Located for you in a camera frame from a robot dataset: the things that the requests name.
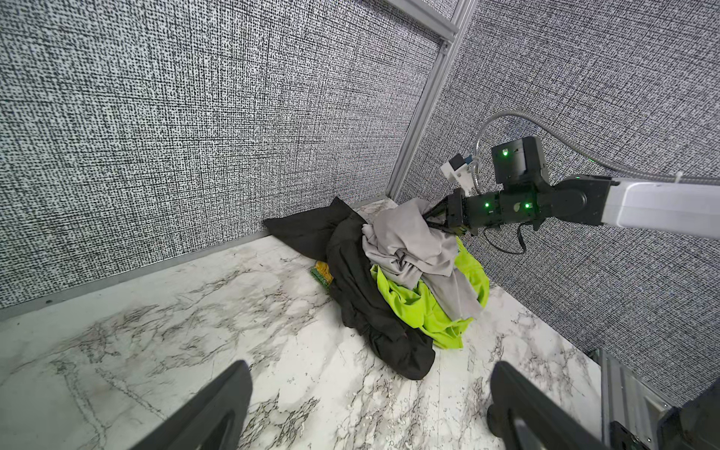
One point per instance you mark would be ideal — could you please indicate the neon green cloth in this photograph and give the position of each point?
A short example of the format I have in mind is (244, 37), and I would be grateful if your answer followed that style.
(420, 309)

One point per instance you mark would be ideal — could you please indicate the black cloth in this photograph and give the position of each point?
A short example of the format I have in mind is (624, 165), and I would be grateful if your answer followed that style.
(333, 235)

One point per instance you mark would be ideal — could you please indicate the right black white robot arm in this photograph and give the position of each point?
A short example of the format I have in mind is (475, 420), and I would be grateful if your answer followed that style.
(595, 200)

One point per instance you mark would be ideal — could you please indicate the small green yellow packet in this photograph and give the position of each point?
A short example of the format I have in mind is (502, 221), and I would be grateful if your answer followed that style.
(320, 271)

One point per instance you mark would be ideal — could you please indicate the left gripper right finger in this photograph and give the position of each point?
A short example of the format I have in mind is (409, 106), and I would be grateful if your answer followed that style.
(523, 417)

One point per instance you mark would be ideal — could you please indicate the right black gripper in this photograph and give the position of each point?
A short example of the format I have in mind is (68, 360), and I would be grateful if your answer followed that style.
(521, 170)

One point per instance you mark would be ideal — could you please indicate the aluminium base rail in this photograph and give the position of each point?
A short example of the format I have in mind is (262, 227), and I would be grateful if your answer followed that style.
(636, 416)

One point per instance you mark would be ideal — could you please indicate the grey cloth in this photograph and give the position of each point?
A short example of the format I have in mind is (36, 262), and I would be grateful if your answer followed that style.
(409, 252)

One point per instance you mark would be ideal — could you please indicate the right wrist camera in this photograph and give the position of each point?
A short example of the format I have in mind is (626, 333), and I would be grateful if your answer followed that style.
(459, 169)

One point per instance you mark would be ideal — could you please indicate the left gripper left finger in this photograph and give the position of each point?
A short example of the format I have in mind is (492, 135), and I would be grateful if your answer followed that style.
(213, 419)

